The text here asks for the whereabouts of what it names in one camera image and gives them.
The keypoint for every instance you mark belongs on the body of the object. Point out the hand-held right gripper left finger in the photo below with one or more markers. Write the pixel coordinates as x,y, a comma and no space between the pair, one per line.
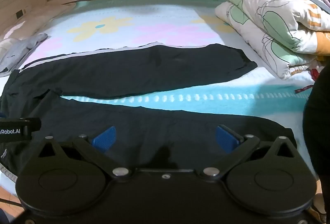
103,139

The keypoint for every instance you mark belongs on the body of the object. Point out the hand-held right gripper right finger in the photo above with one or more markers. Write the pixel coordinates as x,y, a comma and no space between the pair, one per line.
228,139

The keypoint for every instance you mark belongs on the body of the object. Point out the black pants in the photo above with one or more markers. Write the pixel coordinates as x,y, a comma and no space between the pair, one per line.
129,72

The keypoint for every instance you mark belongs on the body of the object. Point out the folded grey garment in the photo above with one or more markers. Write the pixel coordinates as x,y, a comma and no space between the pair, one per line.
20,51

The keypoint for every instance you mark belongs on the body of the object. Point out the person's dark clothing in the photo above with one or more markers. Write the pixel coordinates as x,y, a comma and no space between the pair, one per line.
319,123

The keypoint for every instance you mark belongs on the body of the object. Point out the floral bed sheet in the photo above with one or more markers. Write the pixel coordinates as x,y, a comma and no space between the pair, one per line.
180,25

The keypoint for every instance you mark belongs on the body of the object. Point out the folded white printed quilt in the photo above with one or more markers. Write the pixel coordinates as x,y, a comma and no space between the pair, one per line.
257,7

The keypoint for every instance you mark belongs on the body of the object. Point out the wall socket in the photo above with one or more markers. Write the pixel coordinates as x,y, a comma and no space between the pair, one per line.
19,14

